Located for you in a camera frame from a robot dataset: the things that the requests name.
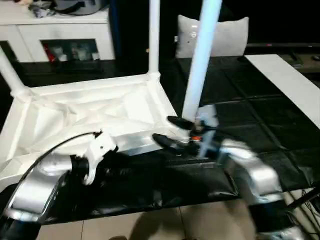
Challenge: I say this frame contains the grey bag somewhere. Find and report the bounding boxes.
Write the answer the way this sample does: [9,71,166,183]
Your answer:
[53,0,110,15]

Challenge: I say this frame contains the black table mat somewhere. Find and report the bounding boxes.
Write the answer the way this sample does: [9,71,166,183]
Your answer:
[0,54,320,225]

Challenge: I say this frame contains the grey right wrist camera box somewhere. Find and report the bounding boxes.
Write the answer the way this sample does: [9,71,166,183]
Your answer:
[197,104,219,159]

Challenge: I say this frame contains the white plastic table top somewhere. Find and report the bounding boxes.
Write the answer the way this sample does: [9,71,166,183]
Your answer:
[0,73,195,193]

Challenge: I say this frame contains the grey cushion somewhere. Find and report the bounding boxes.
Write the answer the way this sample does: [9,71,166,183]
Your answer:
[174,14,250,59]

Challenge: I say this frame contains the black metal table frame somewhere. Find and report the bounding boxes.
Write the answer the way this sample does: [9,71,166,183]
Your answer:
[287,186,320,209]

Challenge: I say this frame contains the thin black bar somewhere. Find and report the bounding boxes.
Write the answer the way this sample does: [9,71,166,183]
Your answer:
[246,42,320,49]

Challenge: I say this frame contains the black sofa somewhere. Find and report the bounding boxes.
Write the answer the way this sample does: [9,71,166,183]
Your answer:
[109,0,320,60]

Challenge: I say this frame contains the black tangled straps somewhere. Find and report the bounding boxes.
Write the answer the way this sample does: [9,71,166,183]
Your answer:
[28,2,55,19]

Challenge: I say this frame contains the white low table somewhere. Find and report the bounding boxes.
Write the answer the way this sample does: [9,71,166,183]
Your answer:
[244,53,320,124]

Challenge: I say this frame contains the white plastic table leg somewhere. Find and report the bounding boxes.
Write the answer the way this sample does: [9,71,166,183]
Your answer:
[181,0,223,124]
[147,0,161,79]
[0,46,34,103]

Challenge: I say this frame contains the white cabinet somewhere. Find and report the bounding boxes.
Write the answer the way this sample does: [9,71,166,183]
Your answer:
[0,9,116,63]

